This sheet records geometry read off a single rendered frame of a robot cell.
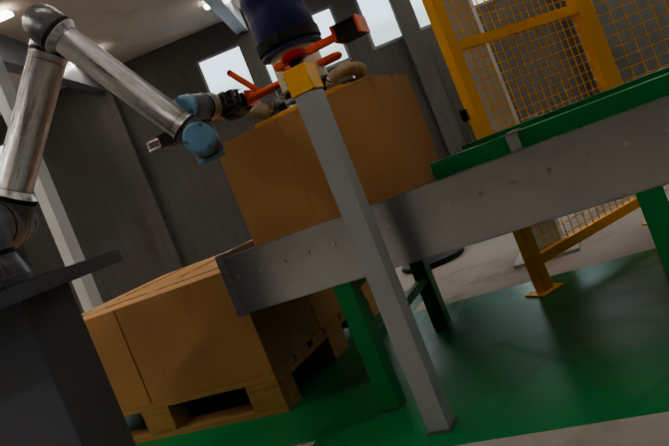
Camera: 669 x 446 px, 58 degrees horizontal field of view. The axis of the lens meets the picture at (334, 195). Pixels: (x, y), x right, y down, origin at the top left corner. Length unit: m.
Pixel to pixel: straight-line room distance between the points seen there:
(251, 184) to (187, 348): 0.71
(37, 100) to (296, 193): 0.83
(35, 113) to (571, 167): 1.52
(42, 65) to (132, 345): 1.12
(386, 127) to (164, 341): 1.20
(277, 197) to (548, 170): 0.87
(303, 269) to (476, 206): 0.56
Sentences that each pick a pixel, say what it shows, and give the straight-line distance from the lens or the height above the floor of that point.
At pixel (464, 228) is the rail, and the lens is 1.65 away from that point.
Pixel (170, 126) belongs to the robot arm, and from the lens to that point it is 1.81.
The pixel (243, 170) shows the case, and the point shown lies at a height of 0.84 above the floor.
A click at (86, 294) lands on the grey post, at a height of 0.56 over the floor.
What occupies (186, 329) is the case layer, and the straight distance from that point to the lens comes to 2.37.
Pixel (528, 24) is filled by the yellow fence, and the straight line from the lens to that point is 2.68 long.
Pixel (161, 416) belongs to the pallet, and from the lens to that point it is 2.62.
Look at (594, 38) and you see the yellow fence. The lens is 2.32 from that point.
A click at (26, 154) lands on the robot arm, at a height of 1.11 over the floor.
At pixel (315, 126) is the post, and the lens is 1.54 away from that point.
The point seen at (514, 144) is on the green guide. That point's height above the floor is 0.61.
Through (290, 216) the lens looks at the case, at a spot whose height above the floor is 0.64.
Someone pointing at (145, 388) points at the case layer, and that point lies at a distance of 2.61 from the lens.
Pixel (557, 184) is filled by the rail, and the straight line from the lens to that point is 1.60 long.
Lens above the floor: 0.71
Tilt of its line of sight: 2 degrees down
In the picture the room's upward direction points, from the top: 22 degrees counter-clockwise
